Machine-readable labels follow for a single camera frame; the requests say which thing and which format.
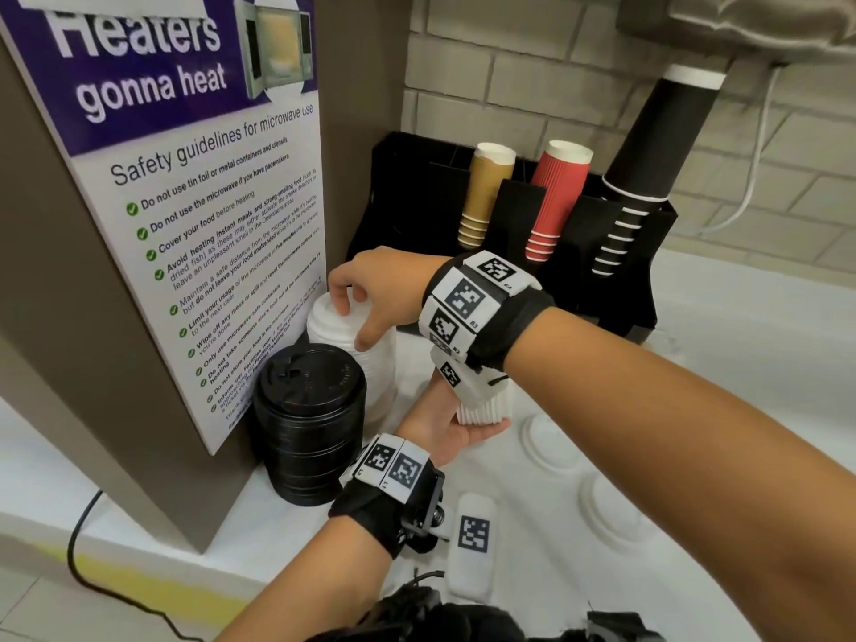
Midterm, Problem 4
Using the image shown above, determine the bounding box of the black chest harness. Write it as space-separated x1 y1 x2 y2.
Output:
307 584 670 642

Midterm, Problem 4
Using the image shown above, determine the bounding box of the person's left forearm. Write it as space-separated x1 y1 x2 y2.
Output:
217 517 392 642

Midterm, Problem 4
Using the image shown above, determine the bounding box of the black camera cable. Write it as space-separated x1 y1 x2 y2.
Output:
400 569 446 593

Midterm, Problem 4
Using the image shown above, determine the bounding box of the person's right forearm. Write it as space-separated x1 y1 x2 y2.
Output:
505 307 856 642

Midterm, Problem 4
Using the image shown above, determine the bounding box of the white wall cable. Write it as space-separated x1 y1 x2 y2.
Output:
695 66 784 236

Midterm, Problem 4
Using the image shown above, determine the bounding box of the grey wall-mounted appliance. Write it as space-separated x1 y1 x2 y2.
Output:
614 0 856 68

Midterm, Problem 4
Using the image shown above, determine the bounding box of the stack of red paper cups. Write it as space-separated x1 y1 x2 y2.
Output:
523 139 595 264

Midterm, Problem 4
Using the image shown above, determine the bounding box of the black left wrist marker band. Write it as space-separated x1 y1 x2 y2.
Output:
327 432 448 559

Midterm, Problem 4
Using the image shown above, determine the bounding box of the microwave safety poster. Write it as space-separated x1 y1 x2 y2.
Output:
0 0 327 457

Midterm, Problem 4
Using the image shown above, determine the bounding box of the stack of black paper cups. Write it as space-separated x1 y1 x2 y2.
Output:
590 63 728 278

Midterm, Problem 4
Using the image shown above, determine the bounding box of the person's left hand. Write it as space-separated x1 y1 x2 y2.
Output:
394 370 511 469

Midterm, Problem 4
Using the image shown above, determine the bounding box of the stack of gold paper cups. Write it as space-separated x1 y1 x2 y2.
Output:
457 142 517 251

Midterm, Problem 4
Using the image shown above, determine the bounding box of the stack of black lids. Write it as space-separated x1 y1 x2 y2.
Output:
251 343 367 507

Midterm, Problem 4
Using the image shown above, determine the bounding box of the black power cable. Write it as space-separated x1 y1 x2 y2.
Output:
66 489 205 642

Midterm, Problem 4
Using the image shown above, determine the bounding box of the black wrist marker band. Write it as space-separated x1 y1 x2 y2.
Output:
327 432 448 559
417 250 557 374

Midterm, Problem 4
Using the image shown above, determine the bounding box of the black right wrist marker band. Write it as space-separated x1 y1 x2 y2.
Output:
417 250 557 374

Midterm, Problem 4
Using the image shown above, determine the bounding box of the black cup holder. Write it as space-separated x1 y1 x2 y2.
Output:
345 131 680 345

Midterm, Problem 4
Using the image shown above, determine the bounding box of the person's right hand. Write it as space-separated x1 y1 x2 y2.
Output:
327 245 453 354

